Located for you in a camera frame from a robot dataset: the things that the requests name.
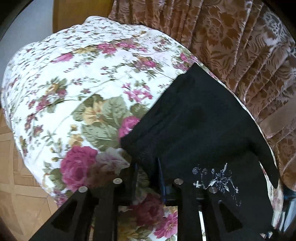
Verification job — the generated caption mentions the black pants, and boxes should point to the black pants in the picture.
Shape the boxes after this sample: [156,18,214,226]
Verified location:
[120,64,279,233]

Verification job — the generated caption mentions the floral bed sheet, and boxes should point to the floral bed sheet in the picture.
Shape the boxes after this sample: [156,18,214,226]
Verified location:
[0,15,285,241]

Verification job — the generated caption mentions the brown floral curtain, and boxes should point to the brown floral curtain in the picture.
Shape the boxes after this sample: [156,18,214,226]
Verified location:
[109,1,295,190]

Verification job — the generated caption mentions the wooden headboard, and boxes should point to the wooden headboard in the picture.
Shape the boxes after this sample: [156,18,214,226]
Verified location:
[52,0,113,33]

